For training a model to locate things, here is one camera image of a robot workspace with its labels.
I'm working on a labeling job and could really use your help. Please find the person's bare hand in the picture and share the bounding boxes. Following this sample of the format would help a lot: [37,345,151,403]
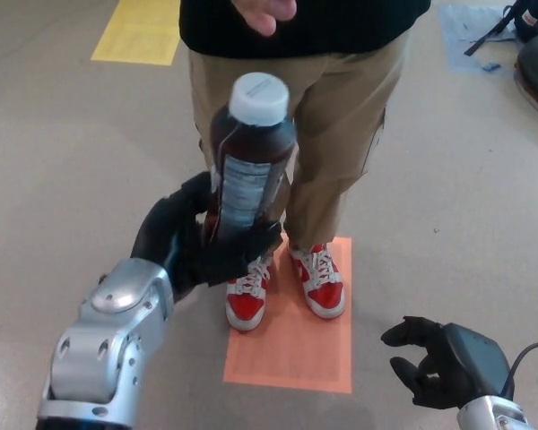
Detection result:
[232,0,298,37]

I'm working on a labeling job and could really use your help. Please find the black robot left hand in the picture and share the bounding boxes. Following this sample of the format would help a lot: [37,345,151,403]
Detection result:
[129,171,282,302]

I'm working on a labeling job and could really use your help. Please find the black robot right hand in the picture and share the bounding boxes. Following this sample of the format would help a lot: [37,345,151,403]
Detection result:
[380,315,512,411]

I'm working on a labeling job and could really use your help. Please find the brown protein shake bottle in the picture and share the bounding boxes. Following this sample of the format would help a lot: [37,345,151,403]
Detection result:
[204,73,299,247]

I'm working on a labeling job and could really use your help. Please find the person's black shirt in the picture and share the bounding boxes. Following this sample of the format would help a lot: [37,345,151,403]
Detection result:
[178,0,431,60]

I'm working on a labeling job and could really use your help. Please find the person's khaki cargo trousers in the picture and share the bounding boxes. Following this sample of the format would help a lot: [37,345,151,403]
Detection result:
[187,30,412,252]

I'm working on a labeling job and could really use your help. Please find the red and white sneaker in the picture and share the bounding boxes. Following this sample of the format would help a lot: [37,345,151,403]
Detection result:
[225,254,271,332]
[288,243,344,319]

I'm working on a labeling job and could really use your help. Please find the yellow rectangular floor mat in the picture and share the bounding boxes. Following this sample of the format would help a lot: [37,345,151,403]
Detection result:
[91,0,183,67]

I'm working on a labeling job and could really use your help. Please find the orange rectangular floor mat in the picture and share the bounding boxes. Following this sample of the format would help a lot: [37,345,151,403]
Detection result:
[222,236,353,395]

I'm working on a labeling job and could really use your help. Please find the pale blue floor sheet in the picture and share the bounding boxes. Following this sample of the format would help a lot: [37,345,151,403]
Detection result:
[438,4,521,75]

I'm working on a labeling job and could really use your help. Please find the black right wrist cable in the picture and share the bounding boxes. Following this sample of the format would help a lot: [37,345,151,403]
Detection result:
[501,340,538,398]

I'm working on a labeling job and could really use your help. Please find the black backpack with straps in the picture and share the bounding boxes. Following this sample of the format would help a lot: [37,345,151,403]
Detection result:
[464,0,538,57]

